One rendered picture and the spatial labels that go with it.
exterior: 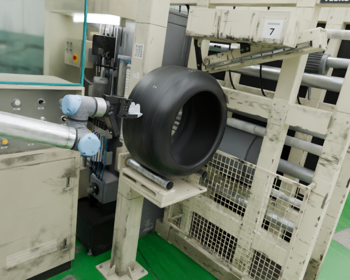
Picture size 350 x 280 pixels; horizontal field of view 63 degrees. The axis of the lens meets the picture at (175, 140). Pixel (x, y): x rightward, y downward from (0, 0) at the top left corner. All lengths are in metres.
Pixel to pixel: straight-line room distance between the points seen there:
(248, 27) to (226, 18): 0.14
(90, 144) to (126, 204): 0.94
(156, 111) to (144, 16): 0.59
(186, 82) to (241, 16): 0.45
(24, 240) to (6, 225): 0.16
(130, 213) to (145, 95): 0.86
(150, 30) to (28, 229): 1.31
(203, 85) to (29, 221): 1.24
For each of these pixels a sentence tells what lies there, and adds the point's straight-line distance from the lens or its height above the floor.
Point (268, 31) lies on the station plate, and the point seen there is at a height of 1.69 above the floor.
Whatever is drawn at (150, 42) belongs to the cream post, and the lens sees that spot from 1.63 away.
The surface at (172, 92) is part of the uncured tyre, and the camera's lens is 1.29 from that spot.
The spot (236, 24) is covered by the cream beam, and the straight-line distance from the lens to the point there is 1.58.
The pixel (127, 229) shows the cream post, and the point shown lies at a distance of 1.98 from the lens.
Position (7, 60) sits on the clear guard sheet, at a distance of 1.60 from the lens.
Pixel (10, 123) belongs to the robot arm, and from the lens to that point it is 0.95.
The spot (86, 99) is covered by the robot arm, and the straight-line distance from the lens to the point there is 1.13.
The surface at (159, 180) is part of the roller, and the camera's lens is 1.47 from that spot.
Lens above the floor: 1.53
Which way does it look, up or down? 17 degrees down
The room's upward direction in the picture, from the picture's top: 9 degrees clockwise
